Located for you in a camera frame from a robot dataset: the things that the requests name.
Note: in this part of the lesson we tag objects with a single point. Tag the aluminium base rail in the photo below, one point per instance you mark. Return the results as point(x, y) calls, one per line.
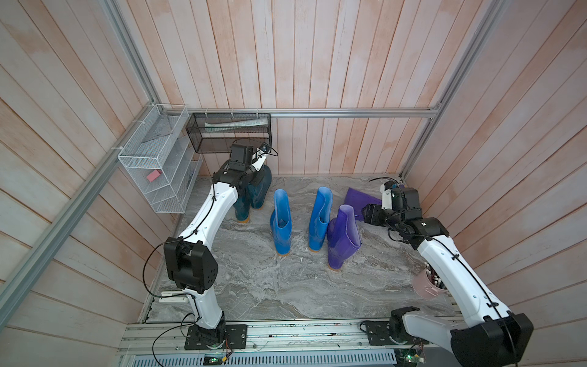
point(273, 343)

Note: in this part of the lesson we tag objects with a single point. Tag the blue rain boot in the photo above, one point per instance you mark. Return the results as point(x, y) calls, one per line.
point(281, 223)
point(320, 218)

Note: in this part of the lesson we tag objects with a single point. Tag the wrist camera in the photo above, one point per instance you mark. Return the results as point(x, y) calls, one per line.
point(387, 196)
point(260, 156)

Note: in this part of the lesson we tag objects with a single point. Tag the purple rain boot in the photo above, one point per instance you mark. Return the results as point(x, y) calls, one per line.
point(358, 200)
point(343, 237)

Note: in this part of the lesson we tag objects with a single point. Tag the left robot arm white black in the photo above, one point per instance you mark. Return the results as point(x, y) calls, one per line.
point(189, 260)

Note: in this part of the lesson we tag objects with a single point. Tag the teal rain boot with paper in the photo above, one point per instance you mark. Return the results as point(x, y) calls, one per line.
point(243, 204)

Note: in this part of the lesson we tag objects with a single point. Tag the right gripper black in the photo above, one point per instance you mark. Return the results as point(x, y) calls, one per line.
point(372, 214)

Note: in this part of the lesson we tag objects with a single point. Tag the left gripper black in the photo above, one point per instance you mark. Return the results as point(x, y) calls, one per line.
point(257, 178)

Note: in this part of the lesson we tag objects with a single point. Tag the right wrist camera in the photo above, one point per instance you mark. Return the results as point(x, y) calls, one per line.
point(387, 196)

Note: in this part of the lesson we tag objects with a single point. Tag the pink cup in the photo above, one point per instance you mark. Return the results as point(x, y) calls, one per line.
point(424, 287)

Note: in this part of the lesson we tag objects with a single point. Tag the horizontal aluminium bar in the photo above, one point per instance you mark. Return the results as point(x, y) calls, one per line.
point(309, 113)

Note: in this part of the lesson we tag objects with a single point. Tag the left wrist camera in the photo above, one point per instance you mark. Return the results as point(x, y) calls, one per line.
point(260, 156)

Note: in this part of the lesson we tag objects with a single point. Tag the black wire mesh basket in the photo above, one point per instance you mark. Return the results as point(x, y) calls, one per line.
point(215, 133)

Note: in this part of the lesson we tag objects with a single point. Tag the pink eraser block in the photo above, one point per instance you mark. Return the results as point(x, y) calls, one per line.
point(154, 175)

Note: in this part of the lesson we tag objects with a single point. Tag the purple rain boot lying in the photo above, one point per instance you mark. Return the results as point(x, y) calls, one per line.
point(358, 200)

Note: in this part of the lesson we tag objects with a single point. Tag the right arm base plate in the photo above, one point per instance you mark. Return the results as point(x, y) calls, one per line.
point(379, 334)

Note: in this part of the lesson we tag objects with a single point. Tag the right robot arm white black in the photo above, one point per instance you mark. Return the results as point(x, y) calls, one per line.
point(490, 334)

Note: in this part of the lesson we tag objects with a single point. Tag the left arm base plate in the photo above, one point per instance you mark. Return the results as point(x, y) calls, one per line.
point(230, 337)

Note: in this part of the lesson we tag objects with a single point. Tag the white wire mesh shelf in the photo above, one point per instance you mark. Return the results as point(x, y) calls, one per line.
point(159, 142)

